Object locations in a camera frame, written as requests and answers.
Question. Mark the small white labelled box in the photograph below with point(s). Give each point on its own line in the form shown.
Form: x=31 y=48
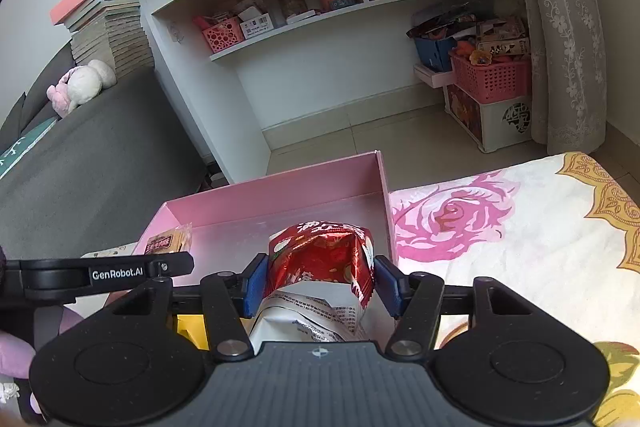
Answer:
x=257 y=27

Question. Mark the white pink plush toy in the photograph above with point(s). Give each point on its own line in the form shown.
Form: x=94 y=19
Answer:
x=82 y=84

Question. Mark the pink cardboard box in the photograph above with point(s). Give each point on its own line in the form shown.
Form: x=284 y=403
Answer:
x=300 y=187

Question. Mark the white lace curtain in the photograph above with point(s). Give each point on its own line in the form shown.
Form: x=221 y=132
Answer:
x=565 y=32

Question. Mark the red white foil snack packet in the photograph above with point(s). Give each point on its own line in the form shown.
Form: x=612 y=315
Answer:
x=320 y=257

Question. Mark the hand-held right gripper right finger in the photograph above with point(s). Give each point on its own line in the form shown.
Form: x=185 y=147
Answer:
x=388 y=287

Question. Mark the pink tray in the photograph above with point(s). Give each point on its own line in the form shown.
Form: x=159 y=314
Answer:
x=432 y=78

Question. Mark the printed cardboard game box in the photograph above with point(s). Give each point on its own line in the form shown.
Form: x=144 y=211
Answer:
x=502 y=34

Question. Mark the blue storage bin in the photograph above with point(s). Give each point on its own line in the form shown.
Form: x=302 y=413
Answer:
x=432 y=52

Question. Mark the white printed storage box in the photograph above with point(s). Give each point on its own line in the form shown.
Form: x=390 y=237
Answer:
x=492 y=127

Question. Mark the teal patterned pillow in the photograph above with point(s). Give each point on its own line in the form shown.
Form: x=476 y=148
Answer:
x=20 y=150

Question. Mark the small yellow snack packet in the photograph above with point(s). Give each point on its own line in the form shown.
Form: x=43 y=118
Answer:
x=192 y=331

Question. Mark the small pink lattice basket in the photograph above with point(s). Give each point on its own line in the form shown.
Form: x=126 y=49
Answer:
x=222 y=36

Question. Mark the grey sofa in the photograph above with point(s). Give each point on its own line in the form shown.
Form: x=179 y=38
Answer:
x=100 y=157

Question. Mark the dark printed bag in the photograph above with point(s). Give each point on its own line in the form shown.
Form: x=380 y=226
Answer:
x=440 y=24

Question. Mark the orange toy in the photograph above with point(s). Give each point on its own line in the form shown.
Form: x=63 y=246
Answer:
x=472 y=54

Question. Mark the large pink basket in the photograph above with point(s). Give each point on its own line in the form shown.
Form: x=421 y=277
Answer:
x=492 y=79

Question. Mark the clear brown cookie packet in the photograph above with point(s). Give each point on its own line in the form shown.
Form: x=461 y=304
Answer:
x=170 y=239

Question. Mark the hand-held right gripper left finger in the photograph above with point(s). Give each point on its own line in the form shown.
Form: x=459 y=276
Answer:
x=256 y=284

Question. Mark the tall stack of books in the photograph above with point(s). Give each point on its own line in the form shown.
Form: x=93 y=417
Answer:
x=112 y=37

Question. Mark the person's left forearm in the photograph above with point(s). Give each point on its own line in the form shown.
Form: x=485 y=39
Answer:
x=30 y=347

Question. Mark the white desk shelf unit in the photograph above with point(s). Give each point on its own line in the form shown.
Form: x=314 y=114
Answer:
x=210 y=107

